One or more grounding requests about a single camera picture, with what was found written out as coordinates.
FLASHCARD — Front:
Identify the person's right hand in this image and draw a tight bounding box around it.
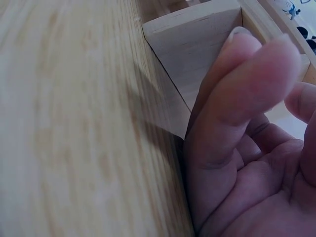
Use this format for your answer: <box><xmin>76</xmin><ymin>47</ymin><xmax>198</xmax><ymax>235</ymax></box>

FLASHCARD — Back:
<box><xmin>184</xmin><ymin>26</ymin><xmax>316</xmax><ymax>237</ymax></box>

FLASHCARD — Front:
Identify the light wooden compartment box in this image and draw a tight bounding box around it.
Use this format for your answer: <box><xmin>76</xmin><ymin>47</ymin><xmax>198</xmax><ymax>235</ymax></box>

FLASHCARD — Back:
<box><xmin>136</xmin><ymin>0</ymin><xmax>316</xmax><ymax>141</ymax></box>

